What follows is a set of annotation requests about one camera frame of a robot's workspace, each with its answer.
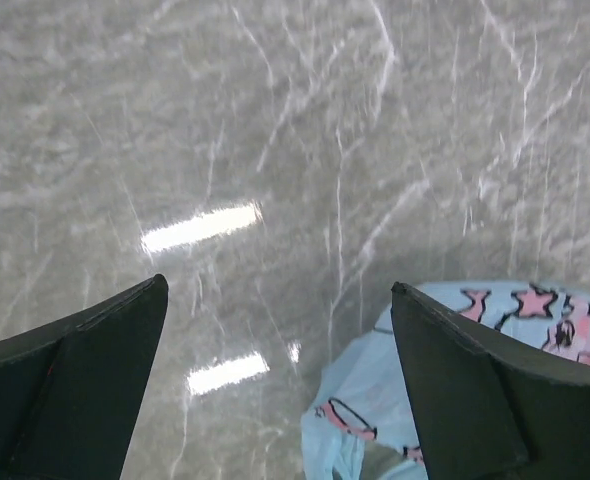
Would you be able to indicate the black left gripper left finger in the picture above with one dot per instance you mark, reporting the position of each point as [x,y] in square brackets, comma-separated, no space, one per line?
[71,390]

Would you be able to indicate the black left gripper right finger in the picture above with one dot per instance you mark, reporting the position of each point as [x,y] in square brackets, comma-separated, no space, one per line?
[486,405]

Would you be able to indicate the light blue plastic bag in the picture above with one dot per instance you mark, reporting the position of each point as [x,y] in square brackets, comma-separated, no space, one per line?
[362,398]

